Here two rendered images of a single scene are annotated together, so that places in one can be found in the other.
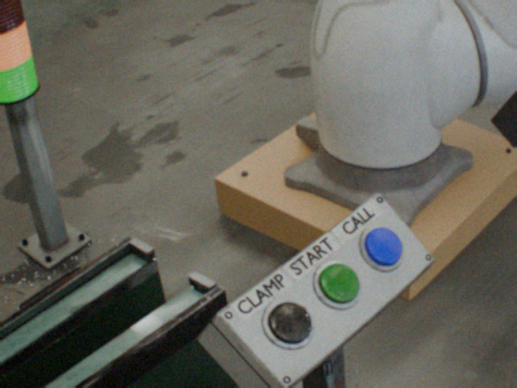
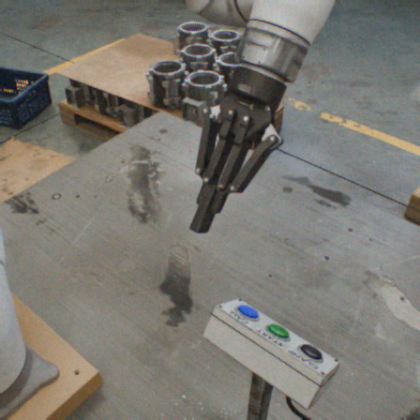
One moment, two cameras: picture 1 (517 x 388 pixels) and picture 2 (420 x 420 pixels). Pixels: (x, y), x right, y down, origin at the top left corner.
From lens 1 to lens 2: 0.71 m
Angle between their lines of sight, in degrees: 74
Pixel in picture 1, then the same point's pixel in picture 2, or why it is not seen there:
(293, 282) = (287, 347)
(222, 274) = not seen: outside the picture
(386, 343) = (138, 397)
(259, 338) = (324, 365)
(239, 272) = not seen: outside the picture
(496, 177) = (23, 310)
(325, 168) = not seen: outside the picture
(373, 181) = (23, 377)
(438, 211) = (45, 349)
